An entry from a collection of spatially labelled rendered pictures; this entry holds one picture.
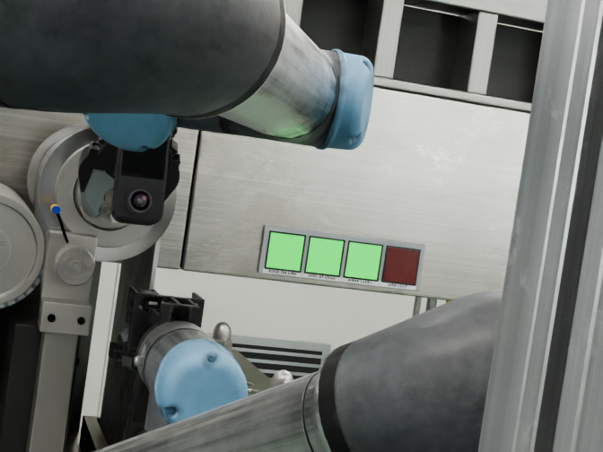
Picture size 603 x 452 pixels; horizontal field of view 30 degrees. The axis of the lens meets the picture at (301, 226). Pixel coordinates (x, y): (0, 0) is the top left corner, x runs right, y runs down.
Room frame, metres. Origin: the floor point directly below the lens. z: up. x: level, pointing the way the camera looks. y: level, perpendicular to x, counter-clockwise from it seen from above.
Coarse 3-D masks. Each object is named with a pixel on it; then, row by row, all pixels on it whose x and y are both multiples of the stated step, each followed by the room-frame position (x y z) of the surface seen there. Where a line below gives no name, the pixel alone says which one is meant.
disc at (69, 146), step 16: (64, 144) 1.20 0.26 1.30; (80, 144) 1.21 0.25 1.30; (48, 160) 1.20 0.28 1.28; (64, 160) 1.20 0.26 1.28; (48, 176) 1.20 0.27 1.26; (48, 192) 1.20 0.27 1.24; (176, 192) 1.24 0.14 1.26; (48, 208) 1.20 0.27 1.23; (48, 224) 1.20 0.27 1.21; (64, 224) 1.20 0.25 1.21; (160, 224) 1.23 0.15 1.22; (144, 240) 1.23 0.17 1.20; (96, 256) 1.21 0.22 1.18; (112, 256) 1.22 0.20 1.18; (128, 256) 1.23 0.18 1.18
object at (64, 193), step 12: (72, 156) 1.19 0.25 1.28; (72, 168) 1.19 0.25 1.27; (60, 180) 1.19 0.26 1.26; (72, 180) 1.19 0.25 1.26; (60, 192) 1.19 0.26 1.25; (72, 192) 1.19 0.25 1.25; (60, 204) 1.19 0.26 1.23; (72, 204) 1.20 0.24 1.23; (60, 216) 1.19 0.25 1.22; (72, 216) 1.20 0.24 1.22; (72, 228) 1.20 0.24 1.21; (84, 228) 1.20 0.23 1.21; (96, 228) 1.20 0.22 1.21; (132, 228) 1.22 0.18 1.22; (144, 228) 1.22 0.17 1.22; (108, 240) 1.21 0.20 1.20; (120, 240) 1.21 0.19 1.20; (132, 240) 1.22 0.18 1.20
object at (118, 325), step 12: (144, 252) 1.30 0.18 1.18; (156, 252) 1.24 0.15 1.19; (132, 264) 1.38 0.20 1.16; (144, 264) 1.29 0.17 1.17; (156, 264) 1.24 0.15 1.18; (120, 276) 1.45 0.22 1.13; (132, 276) 1.36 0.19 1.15; (144, 276) 1.28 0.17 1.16; (120, 288) 1.44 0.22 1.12; (144, 288) 1.27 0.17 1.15; (120, 300) 1.43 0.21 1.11; (120, 312) 1.41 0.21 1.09; (120, 324) 1.40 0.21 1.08; (108, 360) 1.46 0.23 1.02; (120, 372) 1.35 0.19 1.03; (132, 372) 1.27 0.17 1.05; (132, 384) 1.26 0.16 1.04
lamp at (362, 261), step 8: (352, 248) 1.64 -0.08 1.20; (360, 248) 1.64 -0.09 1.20; (368, 248) 1.64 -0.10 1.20; (376, 248) 1.65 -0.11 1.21; (352, 256) 1.64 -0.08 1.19; (360, 256) 1.64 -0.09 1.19; (368, 256) 1.65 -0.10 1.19; (376, 256) 1.65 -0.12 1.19; (352, 264) 1.64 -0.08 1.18; (360, 264) 1.64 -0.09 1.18; (368, 264) 1.65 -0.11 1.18; (376, 264) 1.65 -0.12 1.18; (352, 272) 1.64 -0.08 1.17; (360, 272) 1.64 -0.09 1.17; (368, 272) 1.65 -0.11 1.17; (376, 272) 1.65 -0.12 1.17
